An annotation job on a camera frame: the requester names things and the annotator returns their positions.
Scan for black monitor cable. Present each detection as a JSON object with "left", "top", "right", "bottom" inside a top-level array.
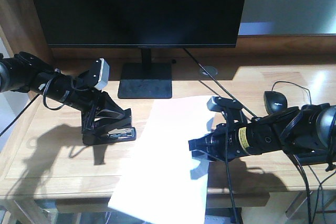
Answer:
[{"left": 183, "top": 48, "right": 259, "bottom": 120}]

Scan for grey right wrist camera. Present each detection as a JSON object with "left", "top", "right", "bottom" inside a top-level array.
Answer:
[{"left": 206, "top": 96, "right": 243, "bottom": 112}]

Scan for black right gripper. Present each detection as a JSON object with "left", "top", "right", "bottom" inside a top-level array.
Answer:
[{"left": 188, "top": 123, "right": 281, "bottom": 162}]

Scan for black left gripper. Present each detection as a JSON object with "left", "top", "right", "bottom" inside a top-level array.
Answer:
[{"left": 65, "top": 89, "right": 131, "bottom": 134}]

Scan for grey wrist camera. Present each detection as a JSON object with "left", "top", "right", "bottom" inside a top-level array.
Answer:
[
  {"left": 206, "top": 96, "right": 243, "bottom": 112},
  {"left": 75, "top": 58, "right": 110, "bottom": 90}
]

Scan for white paper sheet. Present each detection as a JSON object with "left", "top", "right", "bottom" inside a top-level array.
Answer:
[{"left": 108, "top": 95, "right": 214, "bottom": 223}]

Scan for black computer monitor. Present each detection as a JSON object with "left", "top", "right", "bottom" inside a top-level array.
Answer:
[{"left": 33, "top": 0, "right": 245, "bottom": 99}]

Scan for black stapler orange label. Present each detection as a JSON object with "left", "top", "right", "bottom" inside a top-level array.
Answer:
[{"left": 82, "top": 113, "right": 137, "bottom": 146}]

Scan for black computer mouse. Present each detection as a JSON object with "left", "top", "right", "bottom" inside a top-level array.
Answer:
[{"left": 264, "top": 91, "right": 288, "bottom": 115}]

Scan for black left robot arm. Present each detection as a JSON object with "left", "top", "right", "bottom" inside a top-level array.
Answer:
[{"left": 1, "top": 51, "right": 131, "bottom": 134}]

